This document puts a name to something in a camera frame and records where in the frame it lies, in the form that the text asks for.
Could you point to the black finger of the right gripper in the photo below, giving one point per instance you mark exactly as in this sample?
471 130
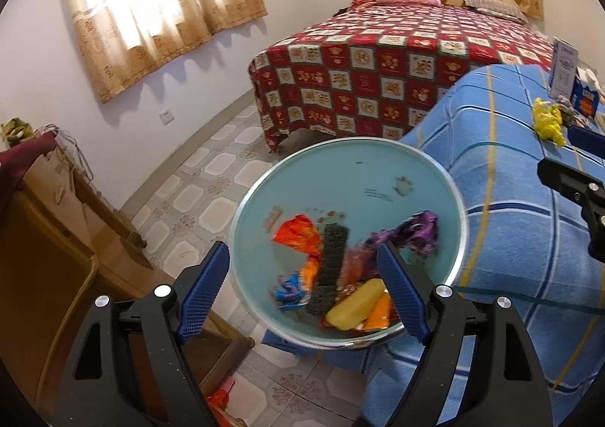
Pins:
587 140

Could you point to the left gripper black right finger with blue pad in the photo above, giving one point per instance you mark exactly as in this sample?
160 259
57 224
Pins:
478 365

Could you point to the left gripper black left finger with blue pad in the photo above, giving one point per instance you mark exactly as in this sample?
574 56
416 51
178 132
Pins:
128 367

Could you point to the yellow plastic bag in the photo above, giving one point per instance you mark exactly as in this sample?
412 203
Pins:
547 122

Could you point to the purple wrapper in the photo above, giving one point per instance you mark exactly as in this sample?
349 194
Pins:
418 233

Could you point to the dark knitted scouring cloth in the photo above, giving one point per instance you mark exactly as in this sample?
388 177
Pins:
324 292

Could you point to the orange-red plastic bag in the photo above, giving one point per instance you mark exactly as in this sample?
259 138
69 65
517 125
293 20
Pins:
300 234

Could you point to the plaid cloth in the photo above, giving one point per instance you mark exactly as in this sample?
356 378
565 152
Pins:
570 117

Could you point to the light blue round trash bin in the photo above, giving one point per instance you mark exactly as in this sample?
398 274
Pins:
366 185

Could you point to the blue milk carton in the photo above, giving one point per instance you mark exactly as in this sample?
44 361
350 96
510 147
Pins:
586 91

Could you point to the blue plaid blanket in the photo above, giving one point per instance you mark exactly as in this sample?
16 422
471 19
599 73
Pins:
527 242

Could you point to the grey white carton box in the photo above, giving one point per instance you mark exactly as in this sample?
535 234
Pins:
563 69

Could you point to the wooden cabinet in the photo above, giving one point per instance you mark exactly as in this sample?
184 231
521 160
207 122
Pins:
61 248

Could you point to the yellow sponge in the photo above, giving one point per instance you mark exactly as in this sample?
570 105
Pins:
367 309

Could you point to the blue yellow snack wrapper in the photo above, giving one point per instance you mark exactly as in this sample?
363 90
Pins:
291 293

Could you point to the striped pillow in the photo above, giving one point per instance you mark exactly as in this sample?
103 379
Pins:
498 9

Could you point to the red patterned bedspread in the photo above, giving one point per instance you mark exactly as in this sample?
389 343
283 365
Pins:
378 71

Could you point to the maroon cloth on cabinet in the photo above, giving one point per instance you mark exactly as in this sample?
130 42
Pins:
16 161

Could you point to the green item on cabinet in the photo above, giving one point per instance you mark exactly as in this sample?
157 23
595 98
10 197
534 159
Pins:
15 131

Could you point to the white wall socket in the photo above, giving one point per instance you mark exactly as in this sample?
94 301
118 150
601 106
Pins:
166 117

